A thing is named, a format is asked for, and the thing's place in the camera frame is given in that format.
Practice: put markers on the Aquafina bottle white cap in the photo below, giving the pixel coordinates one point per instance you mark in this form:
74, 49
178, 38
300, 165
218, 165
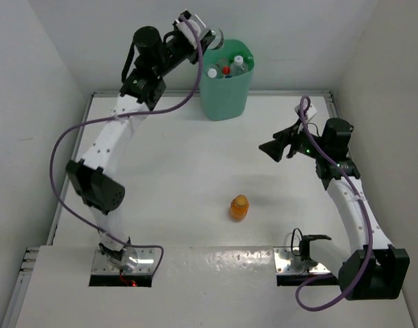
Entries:
213, 72

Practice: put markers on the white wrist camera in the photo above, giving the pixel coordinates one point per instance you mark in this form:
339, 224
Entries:
309, 112
192, 27

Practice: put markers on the clear bottle colourful label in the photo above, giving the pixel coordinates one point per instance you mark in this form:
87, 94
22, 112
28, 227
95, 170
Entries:
238, 66

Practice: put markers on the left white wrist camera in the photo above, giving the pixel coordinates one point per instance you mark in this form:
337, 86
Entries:
192, 27

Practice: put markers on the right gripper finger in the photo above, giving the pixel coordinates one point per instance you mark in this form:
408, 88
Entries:
287, 132
275, 148

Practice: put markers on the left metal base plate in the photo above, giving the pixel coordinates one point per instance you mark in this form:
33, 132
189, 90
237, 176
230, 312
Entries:
135, 261

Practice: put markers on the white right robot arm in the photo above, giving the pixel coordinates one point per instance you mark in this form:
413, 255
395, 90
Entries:
373, 268

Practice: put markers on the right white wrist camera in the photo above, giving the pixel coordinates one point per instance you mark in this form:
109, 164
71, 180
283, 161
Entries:
309, 112

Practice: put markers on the small red-cap cola bottle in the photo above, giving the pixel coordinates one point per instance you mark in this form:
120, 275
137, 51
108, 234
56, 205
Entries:
223, 65

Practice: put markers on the metal base plate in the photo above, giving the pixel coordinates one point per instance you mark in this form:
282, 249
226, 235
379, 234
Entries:
286, 263
135, 261

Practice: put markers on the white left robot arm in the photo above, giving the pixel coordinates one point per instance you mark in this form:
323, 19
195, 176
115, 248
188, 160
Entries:
92, 175

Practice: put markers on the orange juice bottle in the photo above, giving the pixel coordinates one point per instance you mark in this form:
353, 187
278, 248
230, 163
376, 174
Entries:
239, 208

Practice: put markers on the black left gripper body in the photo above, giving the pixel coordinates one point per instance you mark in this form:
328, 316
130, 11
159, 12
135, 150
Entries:
173, 53

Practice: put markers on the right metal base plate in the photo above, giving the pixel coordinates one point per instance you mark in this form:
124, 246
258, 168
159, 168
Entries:
286, 263

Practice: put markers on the black-cap black-label bottle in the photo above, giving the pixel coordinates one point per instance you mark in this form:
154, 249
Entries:
218, 41

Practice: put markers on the green soda bottle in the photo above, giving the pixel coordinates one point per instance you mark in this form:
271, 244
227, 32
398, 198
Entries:
249, 60

